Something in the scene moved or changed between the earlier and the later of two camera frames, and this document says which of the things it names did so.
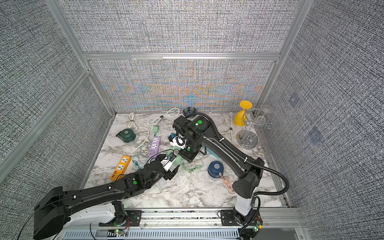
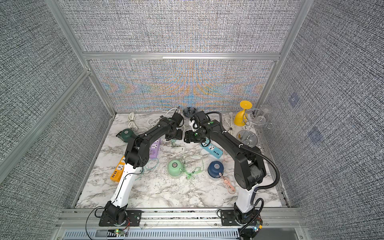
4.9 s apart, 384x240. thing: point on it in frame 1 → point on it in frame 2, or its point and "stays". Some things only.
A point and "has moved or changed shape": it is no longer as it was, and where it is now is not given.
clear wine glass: (260, 120) stays
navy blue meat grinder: (214, 168) stays
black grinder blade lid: (189, 111) stays
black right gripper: (183, 153) → (189, 137)
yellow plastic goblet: (241, 116) stays
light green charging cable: (189, 170) has moved or changed shape
